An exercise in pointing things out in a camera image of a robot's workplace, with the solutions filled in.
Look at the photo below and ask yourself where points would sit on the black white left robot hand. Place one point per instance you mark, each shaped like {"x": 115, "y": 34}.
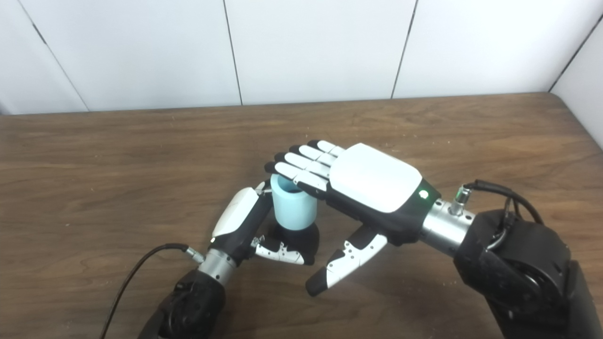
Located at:
{"x": 235, "y": 221}

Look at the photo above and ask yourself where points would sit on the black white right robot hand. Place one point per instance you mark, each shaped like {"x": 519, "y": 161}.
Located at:
{"x": 372, "y": 183}

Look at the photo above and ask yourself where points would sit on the black flared nozzle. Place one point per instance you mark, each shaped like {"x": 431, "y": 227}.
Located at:
{"x": 297, "y": 240}

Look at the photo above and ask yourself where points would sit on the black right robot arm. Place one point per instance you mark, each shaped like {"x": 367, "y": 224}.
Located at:
{"x": 518, "y": 268}

